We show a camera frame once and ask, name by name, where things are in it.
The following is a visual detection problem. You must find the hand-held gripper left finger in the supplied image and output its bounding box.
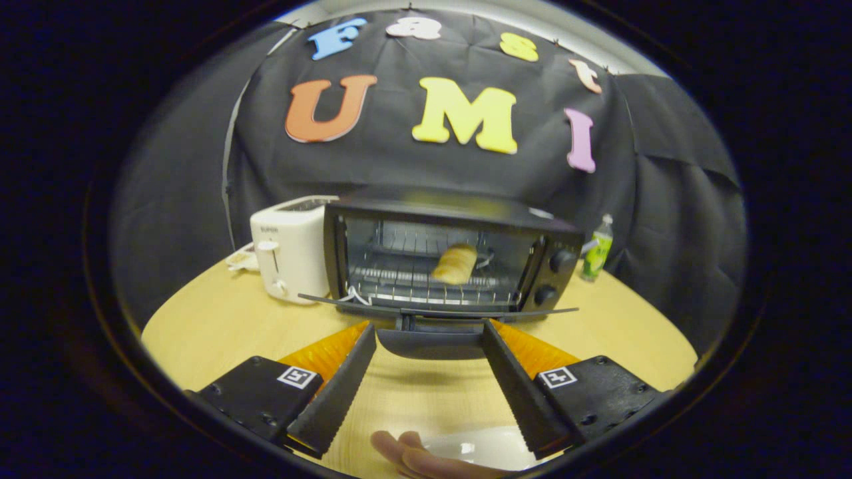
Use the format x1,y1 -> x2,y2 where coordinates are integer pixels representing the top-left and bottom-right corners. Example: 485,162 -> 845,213
190,321 -> 377,460

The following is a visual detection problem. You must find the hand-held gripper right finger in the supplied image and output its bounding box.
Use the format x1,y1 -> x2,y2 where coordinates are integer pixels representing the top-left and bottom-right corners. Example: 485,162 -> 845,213
482,319 -> 663,460

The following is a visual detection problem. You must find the black toaster oven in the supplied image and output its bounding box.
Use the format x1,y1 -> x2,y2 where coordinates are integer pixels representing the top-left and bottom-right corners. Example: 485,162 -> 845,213
298,193 -> 586,360

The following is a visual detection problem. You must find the golden bread roll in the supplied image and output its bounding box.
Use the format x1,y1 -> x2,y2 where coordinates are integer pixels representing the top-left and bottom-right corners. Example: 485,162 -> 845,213
431,243 -> 478,285

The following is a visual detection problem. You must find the white pop-up toaster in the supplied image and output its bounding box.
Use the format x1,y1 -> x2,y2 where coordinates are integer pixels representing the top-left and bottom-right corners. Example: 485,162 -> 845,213
250,195 -> 340,305

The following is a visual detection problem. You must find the white plate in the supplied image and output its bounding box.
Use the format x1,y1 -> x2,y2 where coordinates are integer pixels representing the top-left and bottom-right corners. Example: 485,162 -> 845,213
426,426 -> 540,472

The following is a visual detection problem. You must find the green label drink bottle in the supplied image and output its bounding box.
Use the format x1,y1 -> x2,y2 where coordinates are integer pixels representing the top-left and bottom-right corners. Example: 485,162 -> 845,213
580,214 -> 614,283

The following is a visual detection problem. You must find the black backdrop cloth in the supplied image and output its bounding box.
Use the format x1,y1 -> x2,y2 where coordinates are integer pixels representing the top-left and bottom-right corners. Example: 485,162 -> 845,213
110,8 -> 746,353

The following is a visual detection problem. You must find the white power plug cable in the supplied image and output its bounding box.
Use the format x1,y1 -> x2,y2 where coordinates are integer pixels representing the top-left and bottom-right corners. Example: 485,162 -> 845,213
225,247 -> 260,272

